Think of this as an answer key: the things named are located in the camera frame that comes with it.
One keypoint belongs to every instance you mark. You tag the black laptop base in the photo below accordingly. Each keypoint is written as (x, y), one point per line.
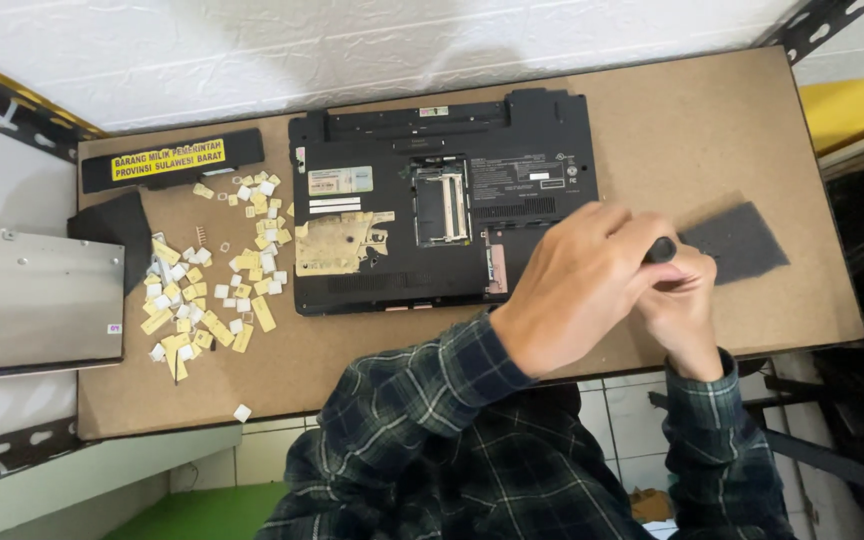
(372, 285)

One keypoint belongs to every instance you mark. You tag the white single keycap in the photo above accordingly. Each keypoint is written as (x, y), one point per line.
(242, 412)

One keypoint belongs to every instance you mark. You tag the small copper connector strip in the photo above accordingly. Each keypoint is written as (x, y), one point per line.
(200, 235)

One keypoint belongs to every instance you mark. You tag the pile of yellowed keycaps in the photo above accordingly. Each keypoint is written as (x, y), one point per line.
(199, 300)

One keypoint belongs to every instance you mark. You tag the person's right fingers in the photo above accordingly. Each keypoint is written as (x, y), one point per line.
(702, 277)

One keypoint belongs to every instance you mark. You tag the black slotted metal rack beam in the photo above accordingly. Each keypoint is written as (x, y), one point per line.
(4, 454)
(19, 105)
(814, 30)

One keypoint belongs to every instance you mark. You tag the dark grey cover panel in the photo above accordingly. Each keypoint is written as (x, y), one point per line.
(739, 244)

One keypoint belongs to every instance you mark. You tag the green mat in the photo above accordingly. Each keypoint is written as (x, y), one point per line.
(206, 514)

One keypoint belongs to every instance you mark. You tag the person's left hand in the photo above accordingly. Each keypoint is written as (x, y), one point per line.
(567, 292)

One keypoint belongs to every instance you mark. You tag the black battery with yellow label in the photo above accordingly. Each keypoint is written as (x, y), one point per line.
(244, 150)

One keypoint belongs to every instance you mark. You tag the brown cardboard piece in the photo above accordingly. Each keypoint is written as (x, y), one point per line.
(651, 505)

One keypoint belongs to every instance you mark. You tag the person's right hand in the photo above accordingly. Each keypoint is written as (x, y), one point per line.
(683, 330)

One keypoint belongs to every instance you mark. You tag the dark plaid shirt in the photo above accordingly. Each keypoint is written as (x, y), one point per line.
(492, 480)

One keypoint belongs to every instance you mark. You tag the silver optical drive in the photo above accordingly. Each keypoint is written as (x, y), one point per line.
(41, 300)

